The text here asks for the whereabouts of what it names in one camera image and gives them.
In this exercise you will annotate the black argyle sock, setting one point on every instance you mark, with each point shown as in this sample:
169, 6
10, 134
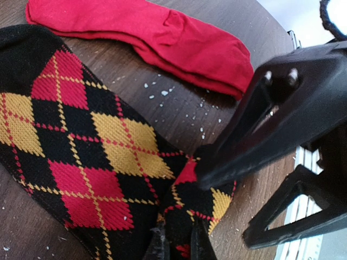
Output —
90, 159

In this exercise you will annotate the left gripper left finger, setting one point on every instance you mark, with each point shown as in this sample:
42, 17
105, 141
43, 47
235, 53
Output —
159, 248

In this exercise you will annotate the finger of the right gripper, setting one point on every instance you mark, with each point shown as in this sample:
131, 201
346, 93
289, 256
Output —
327, 189
293, 99

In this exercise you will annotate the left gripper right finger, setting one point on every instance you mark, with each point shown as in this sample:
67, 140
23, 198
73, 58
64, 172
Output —
200, 245

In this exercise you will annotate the aluminium front rail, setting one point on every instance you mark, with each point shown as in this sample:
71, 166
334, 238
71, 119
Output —
328, 246

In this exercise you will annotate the red sock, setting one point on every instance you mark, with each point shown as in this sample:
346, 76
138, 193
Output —
192, 50

